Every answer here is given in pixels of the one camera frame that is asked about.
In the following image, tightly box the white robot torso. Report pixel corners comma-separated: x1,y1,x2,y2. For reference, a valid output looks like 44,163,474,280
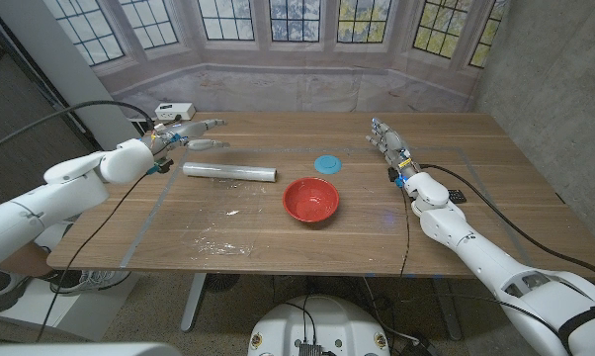
247,295,391,356

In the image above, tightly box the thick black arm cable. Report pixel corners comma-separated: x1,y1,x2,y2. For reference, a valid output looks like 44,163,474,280
0,100,155,158
419,162,595,293

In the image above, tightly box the white floor cable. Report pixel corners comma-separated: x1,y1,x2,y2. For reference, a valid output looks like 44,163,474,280
361,276,422,345

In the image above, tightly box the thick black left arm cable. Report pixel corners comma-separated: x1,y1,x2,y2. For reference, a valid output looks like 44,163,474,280
0,100,155,158

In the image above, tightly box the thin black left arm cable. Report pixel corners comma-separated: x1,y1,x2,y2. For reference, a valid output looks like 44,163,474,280
34,170,150,343

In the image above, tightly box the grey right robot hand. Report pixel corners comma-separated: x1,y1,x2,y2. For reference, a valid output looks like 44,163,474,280
366,117,421,180

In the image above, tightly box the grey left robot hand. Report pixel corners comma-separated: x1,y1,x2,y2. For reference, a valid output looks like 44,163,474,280
148,118,231,155

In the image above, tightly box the printed window backdrop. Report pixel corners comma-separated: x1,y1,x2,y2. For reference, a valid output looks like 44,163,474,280
42,0,511,118

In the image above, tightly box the grey white sneaker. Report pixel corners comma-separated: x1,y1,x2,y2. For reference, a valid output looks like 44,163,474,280
49,269,130,296
0,269,32,312

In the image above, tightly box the cling film roll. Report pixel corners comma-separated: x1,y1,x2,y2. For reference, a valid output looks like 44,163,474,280
182,161,278,183

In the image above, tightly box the black round ribbed object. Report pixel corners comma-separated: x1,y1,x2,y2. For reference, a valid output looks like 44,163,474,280
203,273,242,293

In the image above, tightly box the white floor platform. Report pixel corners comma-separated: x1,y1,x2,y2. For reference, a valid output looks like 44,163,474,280
0,269,143,343

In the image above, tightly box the blue round lid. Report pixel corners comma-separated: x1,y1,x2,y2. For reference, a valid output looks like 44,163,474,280
313,154,343,175

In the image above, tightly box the white partition panel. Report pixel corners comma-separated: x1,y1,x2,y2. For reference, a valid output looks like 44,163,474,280
0,0,143,157

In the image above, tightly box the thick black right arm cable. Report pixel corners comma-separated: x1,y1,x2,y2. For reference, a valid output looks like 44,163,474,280
419,162,595,293

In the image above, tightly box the white power strip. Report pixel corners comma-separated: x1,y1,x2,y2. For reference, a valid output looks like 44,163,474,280
154,102,197,123

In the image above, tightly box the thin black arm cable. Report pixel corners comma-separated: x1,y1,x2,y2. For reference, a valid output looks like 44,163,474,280
34,170,150,343
398,182,412,279

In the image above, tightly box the red bowl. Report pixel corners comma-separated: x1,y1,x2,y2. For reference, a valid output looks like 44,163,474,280
282,176,341,223

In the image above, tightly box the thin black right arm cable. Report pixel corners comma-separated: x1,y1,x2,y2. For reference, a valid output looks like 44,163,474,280
398,182,412,279

